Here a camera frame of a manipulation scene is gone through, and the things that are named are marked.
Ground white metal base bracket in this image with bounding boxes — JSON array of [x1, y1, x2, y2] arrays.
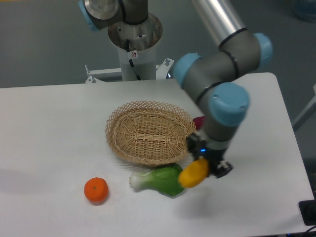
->
[[84, 58, 175, 83]]

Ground green toy bok choy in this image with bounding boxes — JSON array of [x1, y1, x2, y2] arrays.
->
[[129, 163, 185, 197]]

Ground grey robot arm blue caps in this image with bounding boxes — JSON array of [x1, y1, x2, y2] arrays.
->
[[79, 0, 273, 178]]

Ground black device at table edge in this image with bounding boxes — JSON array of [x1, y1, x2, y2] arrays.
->
[[298, 199, 316, 226]]

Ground orange toy tangerine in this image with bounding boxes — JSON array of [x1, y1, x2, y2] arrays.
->
[[84, 177, 109, 203]]

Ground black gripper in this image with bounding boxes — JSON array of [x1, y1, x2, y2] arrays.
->
[[187, 132, 234, 178]]

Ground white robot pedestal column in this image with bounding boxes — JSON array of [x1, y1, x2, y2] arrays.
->
[[108, 13, 163, 81]]

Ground black cable on pedestal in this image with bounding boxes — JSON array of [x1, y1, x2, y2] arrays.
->
[[125, 39, 143, 81]]

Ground white frame leg right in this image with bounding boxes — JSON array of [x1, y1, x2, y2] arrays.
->
[[292, 85, 316, 132]]

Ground purple toy sweet potato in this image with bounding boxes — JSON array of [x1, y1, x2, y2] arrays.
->
[[193, 116, 205, 130]]

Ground yellow toy mango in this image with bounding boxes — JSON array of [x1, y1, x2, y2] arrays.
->
[[178, 158, 209, 188]]

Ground woven wicker basket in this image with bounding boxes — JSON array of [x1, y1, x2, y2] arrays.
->
[[105, 101, 196, 167]]

